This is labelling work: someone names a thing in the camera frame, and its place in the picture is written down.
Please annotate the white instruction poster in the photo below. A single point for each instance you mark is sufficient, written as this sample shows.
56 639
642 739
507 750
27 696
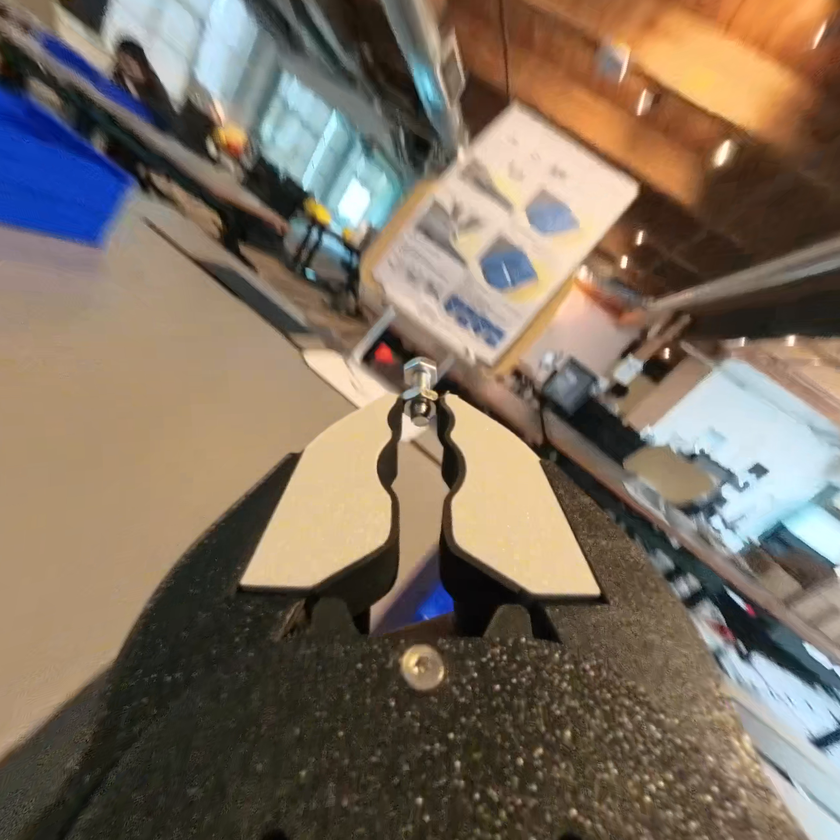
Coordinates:
505 236

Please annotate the white poster stand base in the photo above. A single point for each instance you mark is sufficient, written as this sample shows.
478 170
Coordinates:
344 378

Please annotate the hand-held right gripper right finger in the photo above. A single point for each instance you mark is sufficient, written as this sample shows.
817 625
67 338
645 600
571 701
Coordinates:
519 512

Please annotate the blue plastic bin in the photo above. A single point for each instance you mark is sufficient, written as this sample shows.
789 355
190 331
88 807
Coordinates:
433 604
59 177

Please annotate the black desk mat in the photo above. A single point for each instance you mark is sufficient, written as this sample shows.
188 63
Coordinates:
230 276

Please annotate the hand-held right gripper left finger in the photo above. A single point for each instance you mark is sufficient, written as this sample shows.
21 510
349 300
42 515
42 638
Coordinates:
328 512

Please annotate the small black monitor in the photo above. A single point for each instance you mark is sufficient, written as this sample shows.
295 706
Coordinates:
571 385

